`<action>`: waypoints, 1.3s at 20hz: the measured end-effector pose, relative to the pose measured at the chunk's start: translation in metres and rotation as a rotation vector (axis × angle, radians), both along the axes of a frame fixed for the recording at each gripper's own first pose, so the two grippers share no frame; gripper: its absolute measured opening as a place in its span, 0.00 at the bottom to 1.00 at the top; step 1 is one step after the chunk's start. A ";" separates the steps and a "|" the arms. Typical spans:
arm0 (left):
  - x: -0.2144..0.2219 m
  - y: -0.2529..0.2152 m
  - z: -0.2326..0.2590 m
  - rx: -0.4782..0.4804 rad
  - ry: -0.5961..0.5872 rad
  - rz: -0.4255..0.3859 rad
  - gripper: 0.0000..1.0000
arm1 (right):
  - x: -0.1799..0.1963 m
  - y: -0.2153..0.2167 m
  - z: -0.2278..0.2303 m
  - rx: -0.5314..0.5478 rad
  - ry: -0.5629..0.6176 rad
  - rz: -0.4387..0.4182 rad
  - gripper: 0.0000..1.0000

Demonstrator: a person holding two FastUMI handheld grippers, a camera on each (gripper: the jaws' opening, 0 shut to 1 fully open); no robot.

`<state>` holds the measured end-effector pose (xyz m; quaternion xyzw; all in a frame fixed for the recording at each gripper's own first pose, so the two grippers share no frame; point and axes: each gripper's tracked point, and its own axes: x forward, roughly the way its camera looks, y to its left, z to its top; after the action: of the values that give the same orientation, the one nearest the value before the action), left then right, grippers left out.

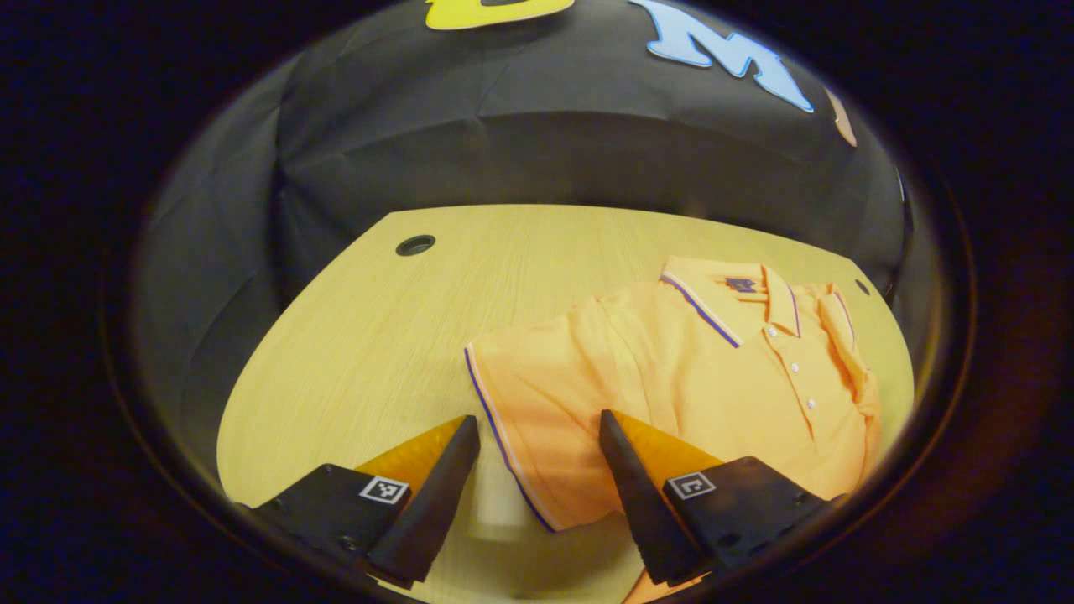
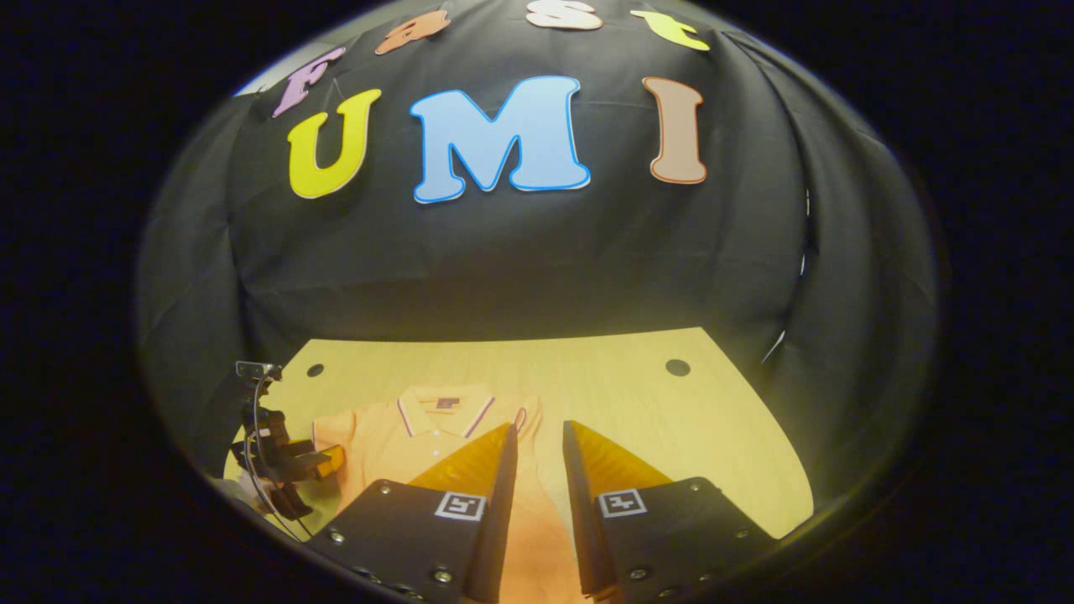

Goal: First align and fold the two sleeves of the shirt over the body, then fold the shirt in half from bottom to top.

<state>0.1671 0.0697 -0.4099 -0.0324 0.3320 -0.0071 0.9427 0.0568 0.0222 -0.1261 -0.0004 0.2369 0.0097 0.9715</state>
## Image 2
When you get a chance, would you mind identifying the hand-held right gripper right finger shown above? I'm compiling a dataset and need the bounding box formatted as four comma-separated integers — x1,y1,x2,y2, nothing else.
562,419,777,603

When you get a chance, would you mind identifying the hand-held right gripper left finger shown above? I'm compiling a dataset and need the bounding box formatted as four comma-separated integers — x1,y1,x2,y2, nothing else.
304,422,519,603

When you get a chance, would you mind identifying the orange T-shirt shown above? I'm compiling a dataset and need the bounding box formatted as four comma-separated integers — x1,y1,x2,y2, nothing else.
312,384,588,604

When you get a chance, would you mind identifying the black backdrop cloth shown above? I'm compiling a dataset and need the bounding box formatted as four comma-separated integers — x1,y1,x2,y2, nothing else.
137,0,939,504

